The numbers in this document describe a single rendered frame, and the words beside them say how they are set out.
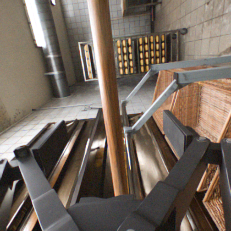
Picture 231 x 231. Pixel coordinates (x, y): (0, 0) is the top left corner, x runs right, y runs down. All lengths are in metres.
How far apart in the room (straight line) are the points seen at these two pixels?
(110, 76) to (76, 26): 5.17
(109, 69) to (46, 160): 0.16
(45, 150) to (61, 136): 0.04
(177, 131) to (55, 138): 0.13
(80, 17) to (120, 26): 1.17
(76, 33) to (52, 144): 5.24
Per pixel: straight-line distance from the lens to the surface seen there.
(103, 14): 0.26
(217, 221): 0.85
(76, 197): 0.77
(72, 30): 5.43
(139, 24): 5.33
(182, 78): 0.66
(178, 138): 0.16
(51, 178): 1.17
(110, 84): 0.25
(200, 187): 0.92
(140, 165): 1.13
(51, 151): 0.18
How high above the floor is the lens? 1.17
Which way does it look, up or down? 3 degrees up
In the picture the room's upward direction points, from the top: 96 degrees counter-clockwise
